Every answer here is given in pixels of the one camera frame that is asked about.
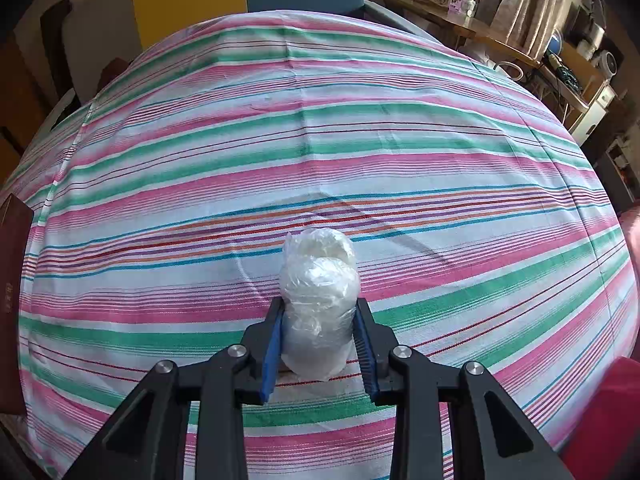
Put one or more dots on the white plastic-wrapped ball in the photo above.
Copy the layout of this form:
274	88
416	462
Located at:
317	300

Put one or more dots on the floral curtain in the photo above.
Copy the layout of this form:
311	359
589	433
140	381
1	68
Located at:
525	5

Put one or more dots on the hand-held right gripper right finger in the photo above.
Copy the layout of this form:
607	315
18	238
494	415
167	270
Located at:
367	360

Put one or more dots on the small pink box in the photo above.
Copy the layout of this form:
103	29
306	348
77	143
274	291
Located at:
461	4

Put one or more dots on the wooden desk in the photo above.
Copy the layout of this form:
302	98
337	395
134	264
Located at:
490	35

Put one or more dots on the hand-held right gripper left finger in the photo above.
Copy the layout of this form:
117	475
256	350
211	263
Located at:
272	355

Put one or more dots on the striped cloth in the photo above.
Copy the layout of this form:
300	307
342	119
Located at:
300	135

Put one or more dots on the gold-lined tin box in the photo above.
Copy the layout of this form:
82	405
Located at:
12	310

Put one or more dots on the grey yellow blue sofa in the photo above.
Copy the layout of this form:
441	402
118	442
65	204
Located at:
190	0

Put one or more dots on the pink red cloth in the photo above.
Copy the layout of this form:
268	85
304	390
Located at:
615	410

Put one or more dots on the white fan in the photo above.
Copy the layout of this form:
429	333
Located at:
608	63

